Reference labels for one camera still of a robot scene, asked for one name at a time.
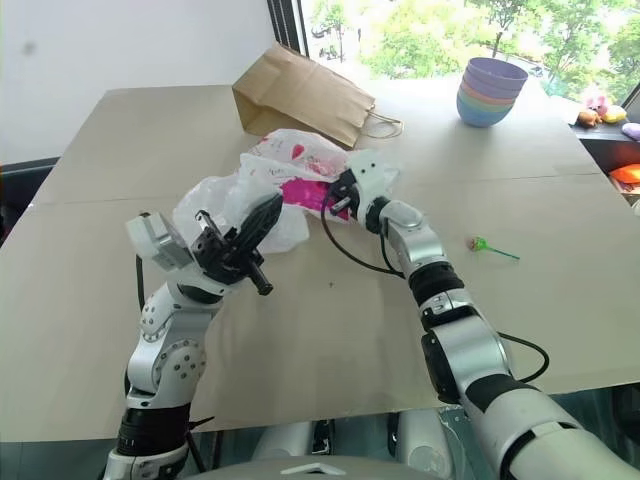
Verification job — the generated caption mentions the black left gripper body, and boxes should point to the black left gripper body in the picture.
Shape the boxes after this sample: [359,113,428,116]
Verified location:
[191,209,275,297]

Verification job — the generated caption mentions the orange bowl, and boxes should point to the orange bowl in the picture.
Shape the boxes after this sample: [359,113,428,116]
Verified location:
[457,87,521,107]

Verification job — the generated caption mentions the brown paper bag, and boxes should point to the brown paper bag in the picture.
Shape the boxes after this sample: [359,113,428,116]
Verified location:
[231,41,404,151]

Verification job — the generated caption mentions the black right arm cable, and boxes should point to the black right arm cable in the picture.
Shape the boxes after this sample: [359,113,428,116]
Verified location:
[321,195,407,277]

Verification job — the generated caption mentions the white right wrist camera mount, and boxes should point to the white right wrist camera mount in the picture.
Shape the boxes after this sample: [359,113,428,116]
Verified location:
[343,148,397,222]

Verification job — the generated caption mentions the black shelf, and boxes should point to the black shelf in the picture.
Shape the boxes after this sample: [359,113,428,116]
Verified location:
[568,118,640,211]

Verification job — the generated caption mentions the purple bowl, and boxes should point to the purple bowl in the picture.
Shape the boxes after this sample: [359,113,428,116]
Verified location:
[461,56,530,95]

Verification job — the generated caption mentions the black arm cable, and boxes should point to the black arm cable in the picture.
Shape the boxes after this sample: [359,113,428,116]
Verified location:
[321,195,407,277]
[133,253,148,314]

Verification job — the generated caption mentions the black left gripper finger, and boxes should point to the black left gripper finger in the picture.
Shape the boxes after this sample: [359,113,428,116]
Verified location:
[233,192,282,240]
[239,195,285,254]

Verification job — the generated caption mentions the blue bowl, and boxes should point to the blue bowl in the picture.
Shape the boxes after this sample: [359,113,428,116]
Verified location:
[455,96,516,129]

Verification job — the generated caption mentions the white pink printed plastic bag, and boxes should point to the white pink printed plastic bag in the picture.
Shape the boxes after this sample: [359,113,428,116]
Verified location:
[172,128,404,254]

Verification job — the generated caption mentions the orange soft toy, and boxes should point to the orange soft toy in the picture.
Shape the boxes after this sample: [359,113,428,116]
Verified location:
[608,163,640,190]

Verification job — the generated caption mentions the green stick lollipop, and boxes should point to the green stick lollipop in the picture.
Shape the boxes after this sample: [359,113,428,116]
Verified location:
[465,235,522,263]

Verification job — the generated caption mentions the pink plush toy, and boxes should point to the pink plush toy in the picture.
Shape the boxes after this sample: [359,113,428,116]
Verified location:
[583,93,615,115]

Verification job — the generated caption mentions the silver robot torso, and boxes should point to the silver robot torso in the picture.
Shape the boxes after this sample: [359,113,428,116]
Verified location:
[198,407,481,480]

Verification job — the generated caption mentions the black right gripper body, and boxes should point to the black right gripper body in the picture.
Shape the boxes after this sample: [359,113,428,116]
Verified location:
[327,168,362,220]

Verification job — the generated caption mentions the green bowl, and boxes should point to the green bowl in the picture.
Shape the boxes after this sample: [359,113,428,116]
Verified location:
[456,92,519,112]

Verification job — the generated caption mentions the dark chair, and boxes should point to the dark chair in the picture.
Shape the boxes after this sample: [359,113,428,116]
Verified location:
[0,156,62,247]

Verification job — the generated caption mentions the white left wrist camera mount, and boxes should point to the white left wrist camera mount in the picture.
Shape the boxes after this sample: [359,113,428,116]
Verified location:
[124,211,197,274]

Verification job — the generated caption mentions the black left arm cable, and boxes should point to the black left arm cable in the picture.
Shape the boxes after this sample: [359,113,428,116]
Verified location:
[133,253,148,314]

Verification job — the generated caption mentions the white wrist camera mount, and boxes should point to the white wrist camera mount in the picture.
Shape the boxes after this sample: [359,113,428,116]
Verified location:
[124,211,197,274]
[343,148,397,222]

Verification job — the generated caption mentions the pink bowl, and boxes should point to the pink bowl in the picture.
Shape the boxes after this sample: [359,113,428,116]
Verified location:
[459,81,525,103]

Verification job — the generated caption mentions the dark window frame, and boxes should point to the dark window frame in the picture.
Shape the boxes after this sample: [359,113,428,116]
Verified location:
[266,0,310,55]

